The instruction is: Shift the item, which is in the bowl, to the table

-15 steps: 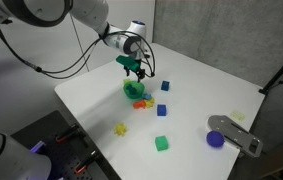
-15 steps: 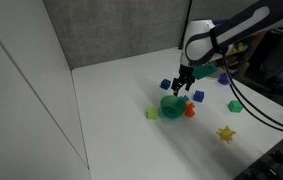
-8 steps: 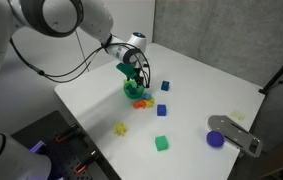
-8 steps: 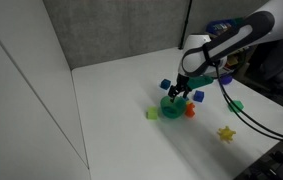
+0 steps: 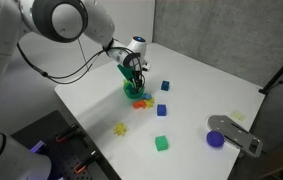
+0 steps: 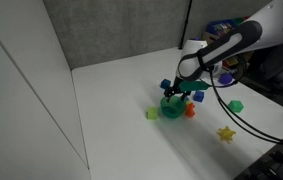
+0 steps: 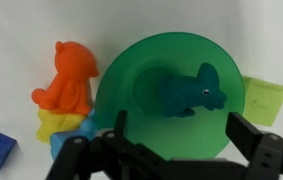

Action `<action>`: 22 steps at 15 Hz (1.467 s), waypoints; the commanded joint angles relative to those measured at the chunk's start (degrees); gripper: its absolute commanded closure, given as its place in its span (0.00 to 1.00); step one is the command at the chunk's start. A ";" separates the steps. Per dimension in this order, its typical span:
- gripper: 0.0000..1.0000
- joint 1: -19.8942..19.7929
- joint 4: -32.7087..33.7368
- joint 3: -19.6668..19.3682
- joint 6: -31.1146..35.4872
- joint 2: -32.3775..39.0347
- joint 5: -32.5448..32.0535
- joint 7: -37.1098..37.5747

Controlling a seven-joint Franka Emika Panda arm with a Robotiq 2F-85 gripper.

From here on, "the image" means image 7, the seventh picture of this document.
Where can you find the orange rubber bear toy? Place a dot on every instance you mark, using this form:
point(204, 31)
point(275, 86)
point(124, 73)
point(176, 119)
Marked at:
point(71, 80)

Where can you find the lime green cube block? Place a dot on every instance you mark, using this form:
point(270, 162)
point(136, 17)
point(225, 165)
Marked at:
point(264, 100)

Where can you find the green translucent plastic bowl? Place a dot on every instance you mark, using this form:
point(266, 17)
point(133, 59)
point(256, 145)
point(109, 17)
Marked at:
point(154, 140)

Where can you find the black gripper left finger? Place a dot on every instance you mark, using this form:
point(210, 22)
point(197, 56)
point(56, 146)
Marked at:
point(114, 156)

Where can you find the teal rubber animal toy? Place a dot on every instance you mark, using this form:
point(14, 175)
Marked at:
point(187, 93)

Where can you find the light blue rubber toy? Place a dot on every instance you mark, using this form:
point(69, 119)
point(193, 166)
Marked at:
point(59, 140)

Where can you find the yellow rubber toy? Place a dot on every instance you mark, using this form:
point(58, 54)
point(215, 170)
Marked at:
point(56, 123)

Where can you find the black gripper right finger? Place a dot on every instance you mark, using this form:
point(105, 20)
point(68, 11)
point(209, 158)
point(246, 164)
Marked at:
point(267, 150)

